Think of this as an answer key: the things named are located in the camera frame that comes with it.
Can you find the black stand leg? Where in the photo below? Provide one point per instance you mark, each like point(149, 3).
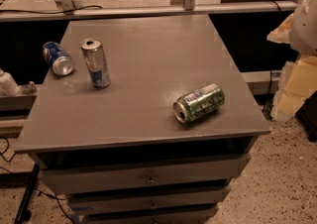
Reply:
point(23, 213)

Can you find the green soda can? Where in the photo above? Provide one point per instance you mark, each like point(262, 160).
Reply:
point(198, 103)

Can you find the metal frame rail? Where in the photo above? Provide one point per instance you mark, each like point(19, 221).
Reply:
point(94, 12)

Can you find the tall silver blue can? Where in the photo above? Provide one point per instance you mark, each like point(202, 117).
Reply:
point(96, 62)

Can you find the top drawer knob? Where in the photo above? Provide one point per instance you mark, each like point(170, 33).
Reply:
point(151, 180)

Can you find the grey drawer cabinet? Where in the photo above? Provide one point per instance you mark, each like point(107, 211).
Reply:
point(98, 146)

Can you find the blue soda can lying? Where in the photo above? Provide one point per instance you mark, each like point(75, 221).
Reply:
point(57, 58)

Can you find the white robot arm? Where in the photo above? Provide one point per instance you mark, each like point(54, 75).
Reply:
point(303, 30)

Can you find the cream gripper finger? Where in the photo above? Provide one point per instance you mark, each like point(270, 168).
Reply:
point(281, 35)
point(297, 83)

